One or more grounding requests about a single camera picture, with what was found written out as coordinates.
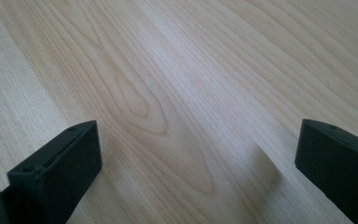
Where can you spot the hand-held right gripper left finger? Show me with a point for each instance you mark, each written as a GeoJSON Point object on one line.
{"type": "Point", "coordinates": [59, 174]}

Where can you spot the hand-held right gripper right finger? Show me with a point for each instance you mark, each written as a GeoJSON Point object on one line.
{"type": "Point", "coordinates": [338, 165]}

